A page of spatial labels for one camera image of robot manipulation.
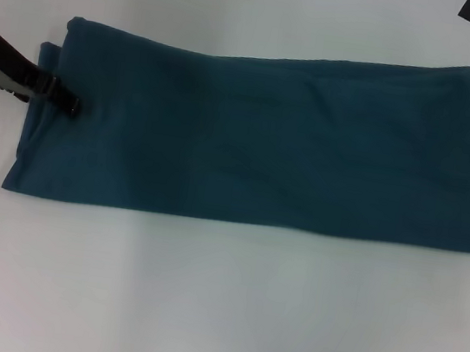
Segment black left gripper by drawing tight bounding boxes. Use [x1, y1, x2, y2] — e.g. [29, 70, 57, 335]
[0, 33, 90, 121]

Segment teal printed t-shirt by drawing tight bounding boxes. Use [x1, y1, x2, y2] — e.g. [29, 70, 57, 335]
[0, 3, 470, 259]

